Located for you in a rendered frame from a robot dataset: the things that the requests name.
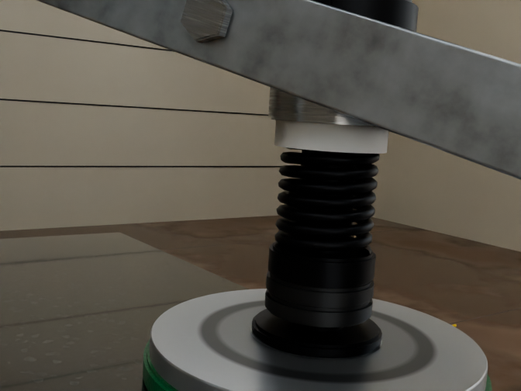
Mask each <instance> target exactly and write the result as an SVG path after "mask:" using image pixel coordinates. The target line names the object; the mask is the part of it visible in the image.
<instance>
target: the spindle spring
mask: <svg viewBox="0 0 521 391"><path fill-rule="evenodd" d="M379 156H380V154H359V153H358V154H307V153H299V152H283V153H282V154H281V155H280V157H281V160H282V161H283V162H284V163H290V164H311V165H356V166H357V168H301V165H284V166H282V167H280V169H279V172H280V173H281V175H284V176H287V177H291V178H283V179H281V180H280V182H279V183H278V186H279V187H280V188H281V189H283V190H285V191H284V192H281V193H279V194H278V200H279V202H281V203H284V205H280V206H279V207H278V208H277V209H276V210H277V214H278V215H279V216H282V218H280V219H278V220H277V221H276V224H275V225H276V227H277V228H278V229H279V231H278V232H277V233H276V234H275V235H274V236H275V240H276V241H277V242H278V243H280V244H282V245H284V246H287V247H293V248H298V249H303V250H310V251H349V250H355V249H358V252H357V253H362V254H371V252H372V251H371V247H370V245H369V244H370V243H371V242H372V234H371V232H369V231H371V230H372V228H373V226H374V223H373V220H372V219H371V217H372V216H373V215H374V212H375V209H374V207H373V206H372V205H371V204H372V203H374V201H375V200H376V195H375V194H374V192H372V190H374V189H376V188H377V184H378V183H377V181H376V180H375V179H374V178H372V177H374V176H375V175H377V173H378V172H379V170H378V167H377V166H376V165H374V164H373V163H375V162H376V161H379ZM300 178H306V179H320V180H354V179H356V182H348V183H325V182H300ZM299 193H311V194H328V195H345V194H354V195H355V196H353V197H315V196H303V195H298V194H299ZM298 206H301V207H309V208H322V209H346V208H354V209H356V210H351V211H312V210H303V209H298ZM297 220H298V221H305V222H313V223H351V222H356V223H357V224H353V223H352V225H345V226H320V225H308V224H300V223H297ZM296 234H300V235H306V236H315V237H346V236H353V235H355V236H357V237H351V238H348V239H338V240H323V239H309V238H303V237H296Z"/></svg>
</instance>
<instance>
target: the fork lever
mask: <svg viewBox="0 0 521 391"><path fill-rule="evenodd" d="M37 1H39V2H42V3H45V4H47V5H51V6H53V7H55V8H58V9H61V10H64V11H66V12H69V13H72V14H75V15H76V16H80V17H82V18H85V19H88V20H91V21H93V22H96V23H99V24H102V25H103V26H107V27H109V28H112V29H116V30H118V31H120V32H123V33H126V34H129V35H130V36H134V37H137V38H139V39H141V40H145V41H147V42H150V43H153V44H156V45H158V46H160V47H164V48H166V49H169V50H172V51H174V52H177V53H180V54H183V55H185V56H187V57H191V58H193V59H196V60H198V61H201V62H204V63H207V64H210V65H212V66H214V67H218V68H221V69H223V70H225V71H228V72H231V73H234V74H237V75H239V76H242V77H244V78H248V79H250V80H252V81H255V82H258V83H261V84H263V85H266V86H269V87H271V88H275V89H277V90H279V91H282V92H285V93H288V94H290V95H293V96H296V97H298V98H300V99H304V100H306V101H309V102H312V103H315V104H317V105H319V106H323V107H326V108H327V109H332V110H333V111H336V112H340V113H342V114H344V115H347V116H350V117H353V118H355V119H359V120H361V121H363V122H366V123H369V124H371V125H374V126H377V127H380V128H382V129H384V130H388V131H390V132H393V133H396V134H398V135H401V136H404V137H407V138H409V139H411V140H415V141H417V142H420V143H422V144H425V145H428V146H431V147H434V148H436V149H438V150H441V151H445V152H447V153H449V154H452V155H455V156H458V157H461V158H463V159H466V160H468V161H472V162H474V163H476V164H479V165H482V166H485V167H487V168H490V169H493V170H495V171H499V172H501V173H503V174H506V175H509V176H512V177H514V178H518V179H520V180H521V64H518V63H516V62H513V61H508V60H506V59H503V58H500V57H496V56H493V55H490V54H486V53H483V52H480V51H477V50H473V49H470V48H467V47H462V46H460V45H457V44H455V43H450V42H447V41H445V40H440V39H437V38H435V37H431V36H427V35H425V34H421V33H417V32H414V31H412V30H409V29H404V28H402V27H399V26H394V25H392V24H389V23H386V22H382V21H379V20H376V19H372V18H369V17H366V16H362V15H359V14H356V13H353V12H349V11H346V10H343V9H339V8H336V7H333V6H331V5H326V4H323V3H321V2H316V1H313V0H37Z"/></svg>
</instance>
